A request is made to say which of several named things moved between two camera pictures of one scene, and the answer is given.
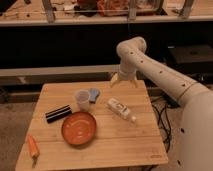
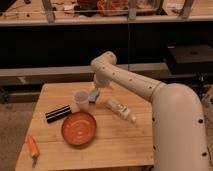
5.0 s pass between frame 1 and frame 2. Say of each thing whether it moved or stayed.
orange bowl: stayed
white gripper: moved
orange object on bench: stayed
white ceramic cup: stayed
